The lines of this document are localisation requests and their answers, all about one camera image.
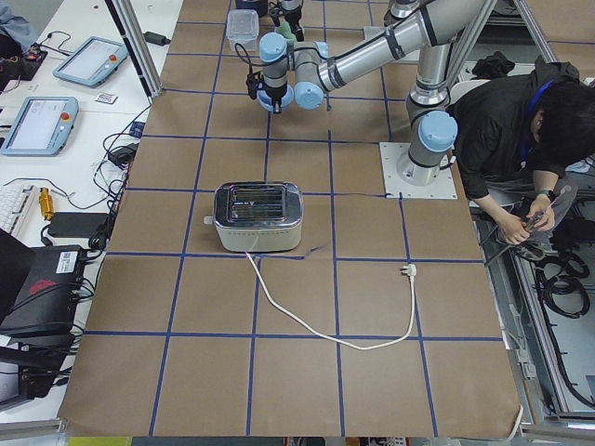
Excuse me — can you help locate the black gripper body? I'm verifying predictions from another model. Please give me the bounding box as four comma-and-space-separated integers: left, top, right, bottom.
284, 9, 303, 35
269, 87, 286, 114

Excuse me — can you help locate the green bowl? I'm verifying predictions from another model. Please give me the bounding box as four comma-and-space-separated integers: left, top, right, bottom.
274, 22, 297, 42

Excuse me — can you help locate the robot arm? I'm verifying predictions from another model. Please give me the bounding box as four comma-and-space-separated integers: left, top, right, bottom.
269, 0, 304, 41
246, 0, 494, 186

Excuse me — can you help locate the dark blue saucepan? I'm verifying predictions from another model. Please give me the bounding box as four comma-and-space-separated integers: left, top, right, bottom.
235, 0, 268, 17

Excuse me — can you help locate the clear plastic food container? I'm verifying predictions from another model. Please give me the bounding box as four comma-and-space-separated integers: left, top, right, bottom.
226, 9, 259, 51

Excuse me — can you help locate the silver toaster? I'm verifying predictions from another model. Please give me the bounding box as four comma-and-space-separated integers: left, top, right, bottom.
204, 181, 304, 253

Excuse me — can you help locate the black power adapter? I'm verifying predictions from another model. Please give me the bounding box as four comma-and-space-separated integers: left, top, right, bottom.
143, 31, 171, 46

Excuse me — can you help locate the teach pendant far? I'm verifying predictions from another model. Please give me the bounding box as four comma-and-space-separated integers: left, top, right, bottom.
52, 36, 128, 87

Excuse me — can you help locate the teach pendant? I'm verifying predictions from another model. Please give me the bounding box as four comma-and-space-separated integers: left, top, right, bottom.
1, 97, 79, 157
52, 36, 128, 87

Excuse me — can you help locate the teach pendant near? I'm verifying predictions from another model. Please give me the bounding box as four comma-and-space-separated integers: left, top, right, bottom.
1, 97, 79, 157

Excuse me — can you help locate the person in black jacket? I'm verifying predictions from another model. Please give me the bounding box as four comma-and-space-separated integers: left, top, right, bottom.
448, 59, 594, 260

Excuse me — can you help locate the white keyboard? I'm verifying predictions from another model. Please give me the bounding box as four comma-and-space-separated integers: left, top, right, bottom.
1, 184, 39, 238

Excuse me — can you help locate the black computer box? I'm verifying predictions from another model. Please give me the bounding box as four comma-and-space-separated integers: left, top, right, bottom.
1, 231, 89, 338

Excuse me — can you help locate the aluminium frame post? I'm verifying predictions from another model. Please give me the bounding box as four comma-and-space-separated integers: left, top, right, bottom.
104, 0, 162, 98

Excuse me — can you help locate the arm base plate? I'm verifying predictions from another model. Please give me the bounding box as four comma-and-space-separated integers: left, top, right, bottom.
379, 142, 457, 200

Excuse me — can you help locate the white toaster power cable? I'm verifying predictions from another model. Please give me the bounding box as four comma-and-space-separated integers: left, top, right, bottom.
245, 250, 418, 351

